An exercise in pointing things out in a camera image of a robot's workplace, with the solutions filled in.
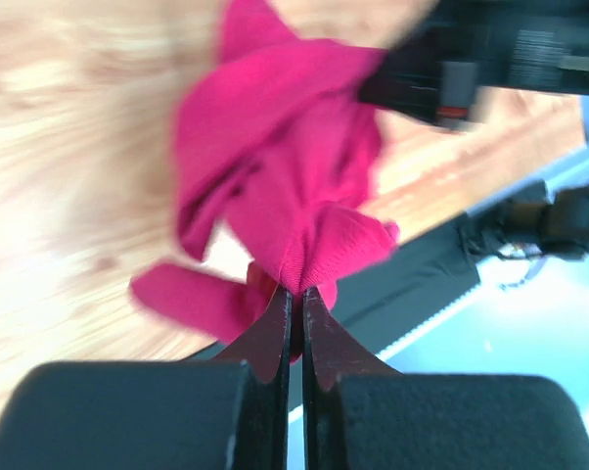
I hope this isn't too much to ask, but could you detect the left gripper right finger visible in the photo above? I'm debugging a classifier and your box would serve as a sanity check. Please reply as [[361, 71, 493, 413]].
[[302, 288, 398, 469]]

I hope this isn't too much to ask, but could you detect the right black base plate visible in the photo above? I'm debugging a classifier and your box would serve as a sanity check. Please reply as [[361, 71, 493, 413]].
[[497, 186, 589, 260]]

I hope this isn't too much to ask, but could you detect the grey slotted cable duct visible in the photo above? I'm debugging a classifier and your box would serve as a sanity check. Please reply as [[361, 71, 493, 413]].
[[372, 278, 501, 358]]

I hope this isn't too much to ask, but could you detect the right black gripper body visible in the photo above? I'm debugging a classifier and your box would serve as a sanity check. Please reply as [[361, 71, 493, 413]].
[[358, 1, 589, 130]]

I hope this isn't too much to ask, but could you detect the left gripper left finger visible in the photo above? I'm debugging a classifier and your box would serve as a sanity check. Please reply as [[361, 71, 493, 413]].
[[212, 288, 293, 469]]

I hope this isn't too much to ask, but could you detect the bright red t shirt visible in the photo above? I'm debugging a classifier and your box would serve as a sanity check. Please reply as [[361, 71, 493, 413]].
[[130, 1, 399, 343]]

